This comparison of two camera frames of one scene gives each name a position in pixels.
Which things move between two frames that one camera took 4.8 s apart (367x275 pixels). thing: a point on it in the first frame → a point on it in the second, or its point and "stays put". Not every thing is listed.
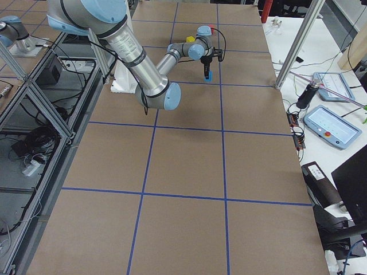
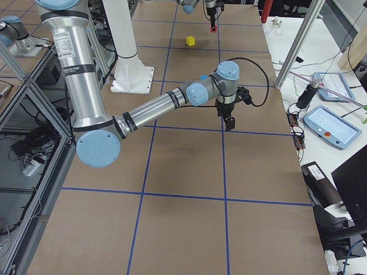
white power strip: (30, 169) stays put
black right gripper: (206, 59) → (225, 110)
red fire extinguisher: (266, 10) stays put
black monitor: (351, 178) stays put
